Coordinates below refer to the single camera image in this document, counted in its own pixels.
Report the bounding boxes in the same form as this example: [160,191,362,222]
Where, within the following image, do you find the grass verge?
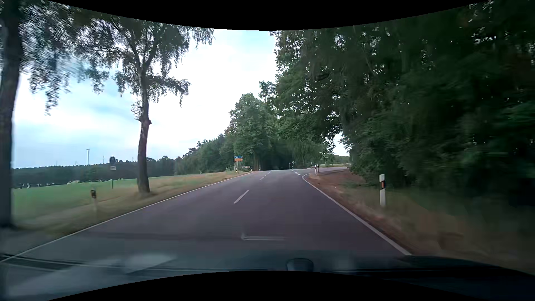
[304,168,535,274]
[10,170,253,239]

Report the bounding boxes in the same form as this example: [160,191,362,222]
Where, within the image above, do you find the green field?
[12,171,235,218]

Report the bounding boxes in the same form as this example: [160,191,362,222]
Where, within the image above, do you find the tall birch tree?
[75,16,215,196]

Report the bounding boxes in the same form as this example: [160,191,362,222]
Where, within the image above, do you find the large roadside tree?
[0,0,80,228]

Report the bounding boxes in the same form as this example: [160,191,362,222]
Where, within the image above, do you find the row of distant trees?
[12,134,235,189]

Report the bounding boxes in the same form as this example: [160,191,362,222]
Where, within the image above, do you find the road markings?
[0,168,412,264]

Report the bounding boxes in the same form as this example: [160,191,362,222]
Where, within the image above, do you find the wood of green trees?
[226,0,535,207]

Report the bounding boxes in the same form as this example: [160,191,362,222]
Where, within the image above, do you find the car's own bonnet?
[0,250,535,301]

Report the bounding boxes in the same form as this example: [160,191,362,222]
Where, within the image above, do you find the grey asphalt road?
[0,167,412,264]

